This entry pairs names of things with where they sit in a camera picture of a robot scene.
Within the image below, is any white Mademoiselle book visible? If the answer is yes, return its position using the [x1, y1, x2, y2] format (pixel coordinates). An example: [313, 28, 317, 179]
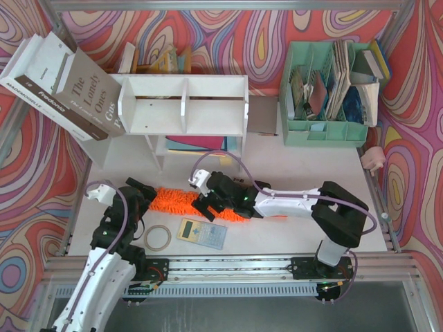
[1, 34, 44, 104]

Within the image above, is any pink piggy figure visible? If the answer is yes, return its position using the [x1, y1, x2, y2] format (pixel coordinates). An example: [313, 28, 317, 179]
[361, 146, 386, 176]

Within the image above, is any stack of coloured paper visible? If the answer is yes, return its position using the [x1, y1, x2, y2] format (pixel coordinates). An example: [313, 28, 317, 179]
[165, 136, 228, 154]

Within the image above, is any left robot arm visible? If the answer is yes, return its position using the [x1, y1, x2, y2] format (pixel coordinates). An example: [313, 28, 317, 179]
[50, 178, 157, 331]

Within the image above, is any Fredonia book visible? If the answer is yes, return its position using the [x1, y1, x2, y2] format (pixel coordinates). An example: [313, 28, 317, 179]
[15, 33, 108, 141]

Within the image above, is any brown Lonely Ones book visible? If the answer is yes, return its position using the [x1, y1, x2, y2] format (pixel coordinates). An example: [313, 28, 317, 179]
[53, 49, 125, 137]

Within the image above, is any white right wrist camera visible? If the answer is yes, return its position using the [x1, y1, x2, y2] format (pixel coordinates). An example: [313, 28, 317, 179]
[188, 169, 211, 195]

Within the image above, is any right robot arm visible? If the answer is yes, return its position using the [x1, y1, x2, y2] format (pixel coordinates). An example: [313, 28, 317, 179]
[189, 169, 370, 268]

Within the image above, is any orange microfiber duster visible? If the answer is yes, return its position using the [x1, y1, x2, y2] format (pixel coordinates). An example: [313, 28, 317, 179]
[150, 187, 248, 222]

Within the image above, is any white wooden bookshelf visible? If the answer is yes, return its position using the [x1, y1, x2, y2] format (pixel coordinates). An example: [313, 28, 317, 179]
[78, 73, 250, 172]

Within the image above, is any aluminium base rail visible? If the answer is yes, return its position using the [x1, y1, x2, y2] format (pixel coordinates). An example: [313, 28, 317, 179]
[41, 254, 423, 286]

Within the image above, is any green desk organizer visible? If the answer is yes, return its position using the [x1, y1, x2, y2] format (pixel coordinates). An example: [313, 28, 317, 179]
[279, 40, 368, 147]

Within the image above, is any grey cardboard sheet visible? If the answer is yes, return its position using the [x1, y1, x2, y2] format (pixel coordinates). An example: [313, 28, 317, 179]
[247, 95, 278, 133]

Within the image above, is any yellow sticky note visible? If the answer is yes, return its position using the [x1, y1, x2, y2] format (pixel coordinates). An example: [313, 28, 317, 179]
[219, 156, 233, 166]

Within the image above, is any yellow grey calculator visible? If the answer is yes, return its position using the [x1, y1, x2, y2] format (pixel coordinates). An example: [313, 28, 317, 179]
[177, 218, 227, 250]

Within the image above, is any masking tape roll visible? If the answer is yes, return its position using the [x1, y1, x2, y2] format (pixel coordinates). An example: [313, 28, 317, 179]
[144, 225, 172, 252]

